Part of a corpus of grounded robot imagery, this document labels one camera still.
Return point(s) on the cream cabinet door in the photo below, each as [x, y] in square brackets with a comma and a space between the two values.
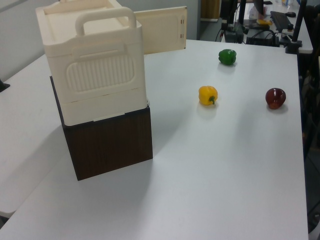
[162, 32]

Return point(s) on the cream plastic cabinet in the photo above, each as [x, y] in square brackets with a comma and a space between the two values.
[100, 75]

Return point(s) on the yellow bell pepper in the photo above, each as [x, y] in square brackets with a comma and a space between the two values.
[207, 95]

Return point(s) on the dark brown drawer box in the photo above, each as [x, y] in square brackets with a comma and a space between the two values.
[110, 142]

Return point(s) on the green bell pepper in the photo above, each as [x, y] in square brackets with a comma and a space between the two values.
[227, 57]

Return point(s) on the dark red bell pepper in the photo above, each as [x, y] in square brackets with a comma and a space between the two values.
[275, 97]

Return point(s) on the tan wooden board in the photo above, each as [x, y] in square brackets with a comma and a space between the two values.
[210, 10]

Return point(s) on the black electronics box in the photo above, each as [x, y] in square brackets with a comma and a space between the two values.
[262, 38]

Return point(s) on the yellow object on desk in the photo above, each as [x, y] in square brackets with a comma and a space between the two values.
[263, 22]

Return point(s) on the black clamp stand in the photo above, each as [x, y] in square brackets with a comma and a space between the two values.
[295, 42]

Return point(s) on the black keyboard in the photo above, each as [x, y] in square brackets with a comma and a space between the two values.
[281, 21]

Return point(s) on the black computer mouse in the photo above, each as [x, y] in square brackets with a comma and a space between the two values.
[291, 14]

